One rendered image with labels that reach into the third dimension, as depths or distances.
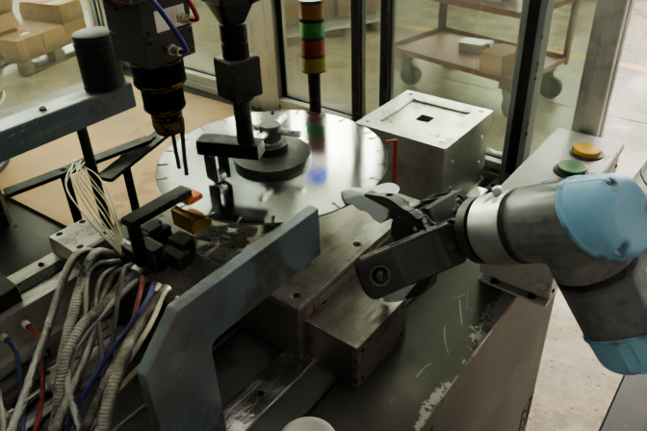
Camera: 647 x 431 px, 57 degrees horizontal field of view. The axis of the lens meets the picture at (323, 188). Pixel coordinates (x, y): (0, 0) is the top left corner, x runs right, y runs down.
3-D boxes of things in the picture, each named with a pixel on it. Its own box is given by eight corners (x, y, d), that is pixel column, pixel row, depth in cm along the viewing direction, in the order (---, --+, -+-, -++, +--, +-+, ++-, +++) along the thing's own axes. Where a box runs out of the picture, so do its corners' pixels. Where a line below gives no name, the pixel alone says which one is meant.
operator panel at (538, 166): (544, 199, 111) (557, 126, 103) (606, 218, 105) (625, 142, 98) (476, 280, 93) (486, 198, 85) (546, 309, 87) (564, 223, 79)
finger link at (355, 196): (368, 181, 80) (421, 213, 74) (335, 197, 77) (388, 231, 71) (369, 161, 78) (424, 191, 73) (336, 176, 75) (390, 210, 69)
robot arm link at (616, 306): (690, 303, 60) (646, 212, 58) (683, 382, 52) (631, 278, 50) (610, 314, 65) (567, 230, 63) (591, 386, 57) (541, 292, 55)
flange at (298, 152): (238, 141, 91) (236, 126, 90) (311, 139, 91) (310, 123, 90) (229, 178, 82) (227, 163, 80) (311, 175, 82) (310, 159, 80)
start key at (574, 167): (560, 167, 93) (563, 157, 92) (587, 175, 91) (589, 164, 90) (552, 179, 91) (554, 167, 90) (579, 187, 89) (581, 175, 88)
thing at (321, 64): (311, 63, 113) (311, 48, 112) (330, 68, 111) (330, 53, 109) (296, 71, 111) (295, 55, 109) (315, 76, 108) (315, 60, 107)
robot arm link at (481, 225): (513, 277, 57) (483, 198, 56) (477, 278, 61) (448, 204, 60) (556, 244, 61) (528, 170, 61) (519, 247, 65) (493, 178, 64)
